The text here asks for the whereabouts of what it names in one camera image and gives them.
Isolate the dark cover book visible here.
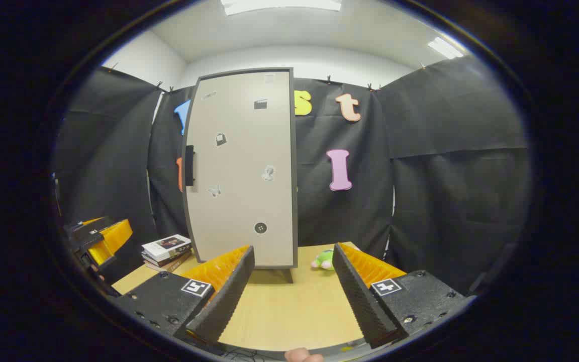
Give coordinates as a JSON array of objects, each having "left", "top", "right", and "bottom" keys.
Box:
[{"left": 142, "top": 249, "right": 192, "bottom": 267}]

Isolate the brown cover book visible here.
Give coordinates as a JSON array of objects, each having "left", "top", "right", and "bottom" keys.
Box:
[{"left": 145, "top": 254, "right": 192, "bottom": 273}]

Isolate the black backdrop cloth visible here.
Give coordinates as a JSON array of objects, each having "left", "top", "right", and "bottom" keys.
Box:
[{"left": 53, "top": 55, "right": 531, "bottom": 297}]

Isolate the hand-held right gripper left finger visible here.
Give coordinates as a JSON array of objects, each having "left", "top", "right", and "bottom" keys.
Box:
[{"left": 114, "top": 245, "right": 255, "bottom": 347}]

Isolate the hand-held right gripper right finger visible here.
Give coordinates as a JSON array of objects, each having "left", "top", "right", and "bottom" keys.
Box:
[{"left": 332, "top": 242, "right": 466, "bottom": 348}]

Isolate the green and pink plush toy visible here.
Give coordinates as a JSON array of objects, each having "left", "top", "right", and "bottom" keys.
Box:
[{"left": 311, "top": 249, "right": 338, "bottom": 271}]

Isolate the grey cabinet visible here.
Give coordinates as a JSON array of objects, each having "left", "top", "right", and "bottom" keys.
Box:
[{"left": 181, "top": 67, "right": 299, "bottom": 284}]

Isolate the grey cabinet door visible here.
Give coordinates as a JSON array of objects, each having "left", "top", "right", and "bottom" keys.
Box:
[{"left": 182, "top": 68, "right": 299, "bottom": 268}]

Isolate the white cover book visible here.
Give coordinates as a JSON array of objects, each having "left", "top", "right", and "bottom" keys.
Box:
[{"left": 142, "top": 234, "right": 191, "bottom": 261}]

